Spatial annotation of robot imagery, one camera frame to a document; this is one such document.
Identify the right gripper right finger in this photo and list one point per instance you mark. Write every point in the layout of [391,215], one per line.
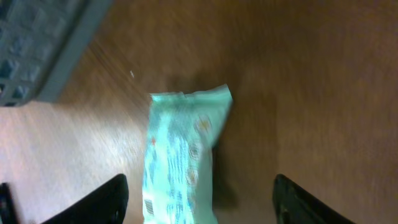
[294,205]

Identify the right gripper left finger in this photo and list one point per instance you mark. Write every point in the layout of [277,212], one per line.
[106,205]

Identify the teal wet wipes pack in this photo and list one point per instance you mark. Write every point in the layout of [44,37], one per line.
[183,129]

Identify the grey plastic mesh basket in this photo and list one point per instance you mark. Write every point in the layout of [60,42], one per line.
[41,42]

